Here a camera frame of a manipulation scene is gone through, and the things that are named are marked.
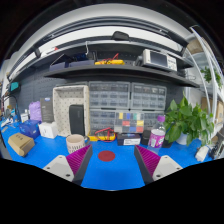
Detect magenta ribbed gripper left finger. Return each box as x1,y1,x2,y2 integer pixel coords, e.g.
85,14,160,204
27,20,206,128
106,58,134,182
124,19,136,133
44,145,93,185

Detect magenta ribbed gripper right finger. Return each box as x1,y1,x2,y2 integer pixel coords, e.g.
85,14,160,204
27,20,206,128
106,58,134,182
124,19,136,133
134,145,182,184

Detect beige patterned ceramic mug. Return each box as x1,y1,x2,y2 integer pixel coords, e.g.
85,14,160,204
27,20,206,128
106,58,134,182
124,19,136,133
66,134,90,153

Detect clear bottle purple label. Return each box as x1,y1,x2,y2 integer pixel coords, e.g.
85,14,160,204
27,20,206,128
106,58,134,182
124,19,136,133
147,115,166,154

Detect red round coaster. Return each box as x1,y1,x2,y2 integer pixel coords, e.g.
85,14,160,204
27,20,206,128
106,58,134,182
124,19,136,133
98,150,115,162

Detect black box white label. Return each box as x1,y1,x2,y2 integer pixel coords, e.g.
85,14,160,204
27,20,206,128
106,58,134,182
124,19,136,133
117,133,141,146

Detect white small box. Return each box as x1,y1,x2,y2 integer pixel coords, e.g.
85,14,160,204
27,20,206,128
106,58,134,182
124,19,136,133
39,122,58,139

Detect yellow multimeter on table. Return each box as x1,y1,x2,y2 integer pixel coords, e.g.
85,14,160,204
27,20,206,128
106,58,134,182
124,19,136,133
88,127,116,142

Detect white power adapter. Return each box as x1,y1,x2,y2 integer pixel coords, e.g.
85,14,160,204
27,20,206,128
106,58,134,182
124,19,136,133
195,146,209,162

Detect green potted plant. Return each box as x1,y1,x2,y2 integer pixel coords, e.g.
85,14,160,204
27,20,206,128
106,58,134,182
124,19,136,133
164,97,214,146

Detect brown cardboard box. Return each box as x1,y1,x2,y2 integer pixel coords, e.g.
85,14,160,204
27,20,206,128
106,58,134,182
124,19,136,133
8,133,35,157

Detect black rectangular speaker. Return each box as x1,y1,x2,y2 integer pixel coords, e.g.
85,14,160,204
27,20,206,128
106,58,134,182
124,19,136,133
69,105,85,135

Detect blue plastic box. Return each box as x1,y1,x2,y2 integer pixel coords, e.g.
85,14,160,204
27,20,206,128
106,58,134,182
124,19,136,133
19,120,40,139

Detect grey drawer organizer cabinet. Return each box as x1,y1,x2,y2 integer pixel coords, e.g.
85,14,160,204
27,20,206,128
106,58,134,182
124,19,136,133
89,81,167,133

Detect purple plastic bag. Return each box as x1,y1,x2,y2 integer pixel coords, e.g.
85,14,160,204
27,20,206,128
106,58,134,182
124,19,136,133
29,101,42,121

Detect dark grey product box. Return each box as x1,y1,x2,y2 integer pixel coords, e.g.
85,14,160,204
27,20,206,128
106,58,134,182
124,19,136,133
40,97,54,123

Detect white perforated tray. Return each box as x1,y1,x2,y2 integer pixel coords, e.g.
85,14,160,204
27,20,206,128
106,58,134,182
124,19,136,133
53,85,90,137

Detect dark blue box on shelf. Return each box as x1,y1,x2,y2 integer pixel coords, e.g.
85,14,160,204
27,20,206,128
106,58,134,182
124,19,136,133
49,53,96,71

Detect white oscilloscope on shelf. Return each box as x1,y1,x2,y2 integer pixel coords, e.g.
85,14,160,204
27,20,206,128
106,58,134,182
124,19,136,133
135,49,177,71

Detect white metal rack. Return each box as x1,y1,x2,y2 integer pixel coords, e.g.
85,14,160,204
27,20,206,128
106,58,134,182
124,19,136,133
185,26,224,136

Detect black wall shelf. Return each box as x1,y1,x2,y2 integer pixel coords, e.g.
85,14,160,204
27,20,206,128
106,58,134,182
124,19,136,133
44,65,199,88

